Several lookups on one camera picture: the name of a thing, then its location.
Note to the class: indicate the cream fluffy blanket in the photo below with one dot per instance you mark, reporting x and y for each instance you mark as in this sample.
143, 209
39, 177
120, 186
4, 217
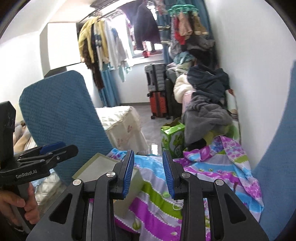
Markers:
181, 87

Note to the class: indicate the red suitcase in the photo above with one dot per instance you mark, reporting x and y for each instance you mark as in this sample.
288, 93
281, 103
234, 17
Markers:
158, 104

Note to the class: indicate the cream embroidered table cover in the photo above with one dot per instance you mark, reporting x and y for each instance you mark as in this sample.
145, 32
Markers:
123, 128

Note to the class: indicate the person's left hand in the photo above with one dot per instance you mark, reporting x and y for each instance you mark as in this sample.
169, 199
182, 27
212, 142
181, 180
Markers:
10, 199

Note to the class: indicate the blue curtain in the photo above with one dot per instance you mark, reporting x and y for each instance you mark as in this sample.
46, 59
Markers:
109, 93

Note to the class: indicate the grey suitcase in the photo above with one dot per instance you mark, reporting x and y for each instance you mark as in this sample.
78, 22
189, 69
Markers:
156, 76

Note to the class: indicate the green cardboard box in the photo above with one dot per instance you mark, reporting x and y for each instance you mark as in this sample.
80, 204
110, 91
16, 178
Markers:
172, 138

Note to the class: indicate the dark hanging coat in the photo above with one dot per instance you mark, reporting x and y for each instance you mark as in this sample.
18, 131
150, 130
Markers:
145, 26

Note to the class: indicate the grey fleece blanket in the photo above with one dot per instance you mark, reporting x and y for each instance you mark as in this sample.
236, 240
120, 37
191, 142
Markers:
201, 116

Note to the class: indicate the white wall cabinet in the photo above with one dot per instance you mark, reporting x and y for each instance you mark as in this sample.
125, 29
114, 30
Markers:
58, 47

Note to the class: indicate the yellow hanging garment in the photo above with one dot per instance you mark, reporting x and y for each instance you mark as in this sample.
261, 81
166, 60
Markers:
93, 36

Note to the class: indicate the teal clip drying hanger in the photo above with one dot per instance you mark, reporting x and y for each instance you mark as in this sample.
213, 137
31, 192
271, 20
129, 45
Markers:
182, 8

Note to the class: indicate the colourful patterned bed sheet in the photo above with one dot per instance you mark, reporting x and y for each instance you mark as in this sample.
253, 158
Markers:
155, 215

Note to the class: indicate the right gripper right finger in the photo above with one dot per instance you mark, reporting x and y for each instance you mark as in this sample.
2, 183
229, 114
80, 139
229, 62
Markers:
229, 218

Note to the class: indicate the dark navy jacket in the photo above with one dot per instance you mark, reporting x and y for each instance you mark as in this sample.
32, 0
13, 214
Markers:
209, 83

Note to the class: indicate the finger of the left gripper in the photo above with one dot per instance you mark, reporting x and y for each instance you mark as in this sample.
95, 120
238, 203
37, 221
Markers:
51, 147
56, 156

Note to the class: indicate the pale green jewelry box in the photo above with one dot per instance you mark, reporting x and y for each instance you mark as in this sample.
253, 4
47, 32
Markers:
127, 180

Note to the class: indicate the blue textured headboard cushion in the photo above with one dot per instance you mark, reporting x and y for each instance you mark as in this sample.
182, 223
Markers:
59, 109

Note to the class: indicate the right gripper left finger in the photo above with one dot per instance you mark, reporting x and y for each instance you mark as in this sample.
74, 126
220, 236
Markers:
84, 211

